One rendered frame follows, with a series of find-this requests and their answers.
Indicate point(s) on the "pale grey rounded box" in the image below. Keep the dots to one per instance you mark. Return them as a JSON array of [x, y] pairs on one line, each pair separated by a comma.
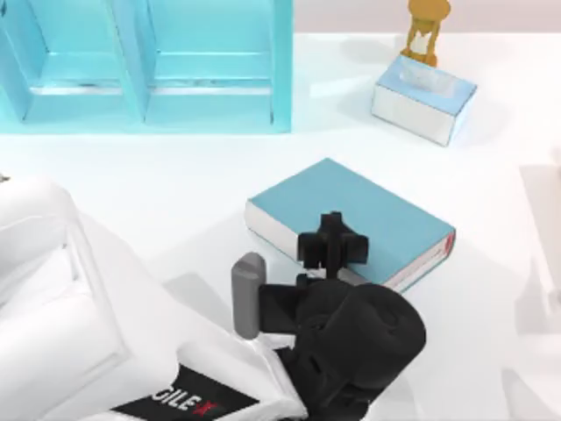
[[247, 298]]

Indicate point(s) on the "light blue rack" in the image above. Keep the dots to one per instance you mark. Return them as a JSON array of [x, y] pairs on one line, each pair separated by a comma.
[[210, 66]]

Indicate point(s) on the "golden hourglass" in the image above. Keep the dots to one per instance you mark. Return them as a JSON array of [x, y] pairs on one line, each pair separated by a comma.
[[423, 37]]

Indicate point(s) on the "blue book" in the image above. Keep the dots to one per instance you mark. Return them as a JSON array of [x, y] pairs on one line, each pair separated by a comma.
[[350, 197]]

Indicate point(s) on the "blue and white tissue box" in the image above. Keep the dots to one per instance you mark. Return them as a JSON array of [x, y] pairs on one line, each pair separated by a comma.
[[421, 101]]

